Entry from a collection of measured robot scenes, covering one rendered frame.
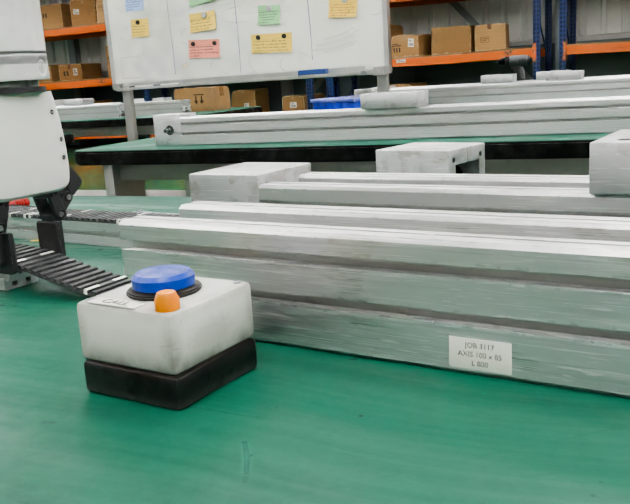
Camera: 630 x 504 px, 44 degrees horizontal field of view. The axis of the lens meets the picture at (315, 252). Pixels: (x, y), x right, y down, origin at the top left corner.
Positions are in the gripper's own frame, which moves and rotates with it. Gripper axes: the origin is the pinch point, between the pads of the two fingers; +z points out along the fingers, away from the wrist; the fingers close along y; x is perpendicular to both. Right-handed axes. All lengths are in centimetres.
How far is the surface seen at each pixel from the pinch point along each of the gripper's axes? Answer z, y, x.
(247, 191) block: -3.8, -13.8, 17.1
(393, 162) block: -4.0, -35.5, 22.7
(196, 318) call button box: -1.2, 14.9, 34.4
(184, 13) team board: -46, -254, -195
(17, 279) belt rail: 3.2, 0.6, -1.5
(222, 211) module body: -4.2, -2.1, 23.3
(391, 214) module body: -4.5, -2.3, 39.0
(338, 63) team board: -18, -263, -117
